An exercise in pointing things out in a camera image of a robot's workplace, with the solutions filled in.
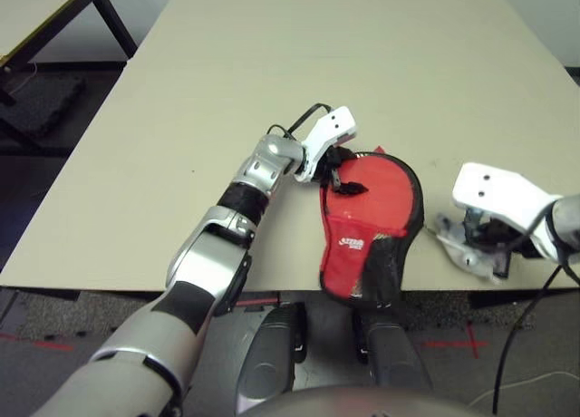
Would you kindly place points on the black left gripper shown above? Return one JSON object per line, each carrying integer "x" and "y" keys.
{"x": 331, "y": 170}

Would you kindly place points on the clear plastic pouch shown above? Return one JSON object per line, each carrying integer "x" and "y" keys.
{"x": 457, "y": 249}

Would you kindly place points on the black foam floor mat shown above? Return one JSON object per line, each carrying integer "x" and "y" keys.
{"x": 41, "y": 104}

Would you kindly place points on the black and red paddle case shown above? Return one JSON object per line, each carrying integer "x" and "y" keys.
{"x": 349, "y": 263}

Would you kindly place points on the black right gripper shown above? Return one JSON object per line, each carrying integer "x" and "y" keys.
{"x": 524, "y": 245}

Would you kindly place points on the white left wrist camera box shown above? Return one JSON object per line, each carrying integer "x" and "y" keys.
{"x": 331, "y": 127}

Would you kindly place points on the grey robot leg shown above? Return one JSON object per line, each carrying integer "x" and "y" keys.
{"x": 394, "y": 353}
{"x": 267, "y": 358}

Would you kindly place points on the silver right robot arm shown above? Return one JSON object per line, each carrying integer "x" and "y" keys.
{"x": 566, "y": 217}

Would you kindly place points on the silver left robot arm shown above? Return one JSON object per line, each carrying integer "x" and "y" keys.
{"x": 204, "y": 263}

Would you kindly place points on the grey right robot leg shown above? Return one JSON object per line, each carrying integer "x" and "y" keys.
{"x": 394, "y": 353}

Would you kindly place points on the grey left robot leg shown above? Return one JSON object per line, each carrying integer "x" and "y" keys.
{"x": 267, "y": 358}

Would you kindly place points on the black-framed side table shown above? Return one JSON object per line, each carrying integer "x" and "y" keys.
{"x": 114, "y": 22}

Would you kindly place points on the grey robot torso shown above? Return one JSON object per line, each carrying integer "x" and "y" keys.
{"x": 362, "y": 405}

